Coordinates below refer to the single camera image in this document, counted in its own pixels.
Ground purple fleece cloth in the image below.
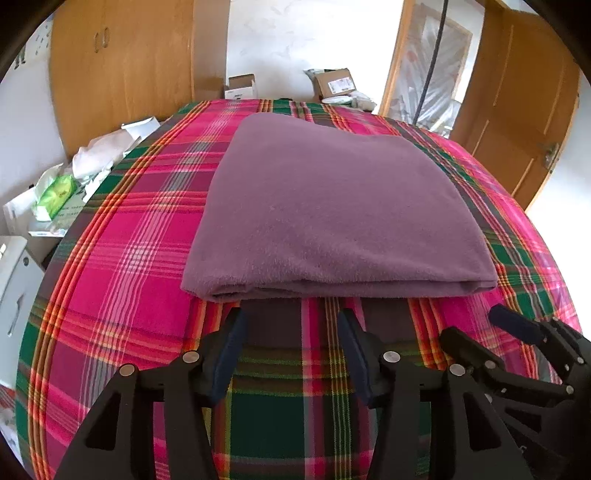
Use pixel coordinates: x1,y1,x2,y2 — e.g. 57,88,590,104
180,113,500,304

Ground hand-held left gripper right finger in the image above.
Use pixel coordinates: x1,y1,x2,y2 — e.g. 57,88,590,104
336,307,525,480

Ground pink plaid blanket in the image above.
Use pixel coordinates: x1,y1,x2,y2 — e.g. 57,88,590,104
14,98,583,480

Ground white paper sheet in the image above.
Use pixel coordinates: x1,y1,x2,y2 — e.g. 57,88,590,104
120,117,162,142

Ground white cardboard box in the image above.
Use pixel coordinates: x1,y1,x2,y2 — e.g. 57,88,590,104
224,74,257,100

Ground glass top table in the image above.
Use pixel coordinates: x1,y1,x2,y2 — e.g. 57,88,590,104
2,115,162,239

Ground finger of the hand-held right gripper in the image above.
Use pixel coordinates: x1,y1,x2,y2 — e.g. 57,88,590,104
488,304,591,389
438,326,576,410

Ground wooden door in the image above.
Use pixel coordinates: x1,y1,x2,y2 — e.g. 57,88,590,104
450,0,581,209

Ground white plastic bags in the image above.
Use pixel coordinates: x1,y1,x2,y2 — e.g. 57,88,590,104
322,89,379,113

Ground wooden wardrobe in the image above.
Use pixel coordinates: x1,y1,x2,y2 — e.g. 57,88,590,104
48,0,230,158

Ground green tissue pack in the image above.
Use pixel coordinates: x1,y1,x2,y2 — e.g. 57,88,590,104
35,174,77,222

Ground brown cardboard box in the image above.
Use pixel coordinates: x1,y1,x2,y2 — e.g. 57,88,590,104
313,69,356,103

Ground clear plastic curtain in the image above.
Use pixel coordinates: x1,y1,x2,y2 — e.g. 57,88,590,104
379,0,475,140

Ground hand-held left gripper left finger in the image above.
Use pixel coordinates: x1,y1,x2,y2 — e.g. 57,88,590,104
55,307,249,480

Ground wooden door frame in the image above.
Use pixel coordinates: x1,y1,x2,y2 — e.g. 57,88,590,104
376,0,417,116

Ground white cabinet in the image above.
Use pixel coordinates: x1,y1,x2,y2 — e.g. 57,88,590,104
0,234,48,385

